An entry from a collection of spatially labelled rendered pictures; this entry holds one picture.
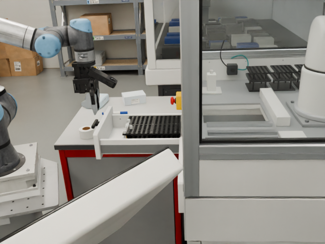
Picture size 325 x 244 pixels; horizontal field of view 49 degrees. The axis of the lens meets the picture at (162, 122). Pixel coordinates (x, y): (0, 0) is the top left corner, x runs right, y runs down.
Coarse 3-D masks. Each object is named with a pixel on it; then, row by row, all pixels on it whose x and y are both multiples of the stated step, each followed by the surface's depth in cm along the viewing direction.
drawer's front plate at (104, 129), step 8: (112, 112) 157; (104, 120) 142; (112, 120) 156; (96, 128) 135; (104, 128) 142; (112, 128) 156; (96, 136) 131; (104, 136) 142; (96, 144) 132; (96, 152) 134
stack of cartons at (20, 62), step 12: (0, 48) 535; (12, 48) 534; (0, 60) 541; (12, 60) 541; (24, 60) 540; (36, 60) 546; (0, 72) 549; (12, 72) 549; (24, 72) 548; (36, 72) 548
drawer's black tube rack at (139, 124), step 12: (132, 120) 148; (144, 120) 147; (156, 120) 147; (168, 120) 147; (180, 120) 146; (132, 132) 137; (144, 132) 137; (156, 132) 136; (168, 132) 136; (180, 132) 142
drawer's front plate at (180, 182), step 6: (180, 138) 124; (180, 144) 120; (180, 150) 116; (180, 156) 113; (180, 162) 109; (180, 174) 103; (180, 180) 100; (180, 186) 100; (180, 192) 101; (180, 198) 102; (180, 204) 103; (180, 210) 103
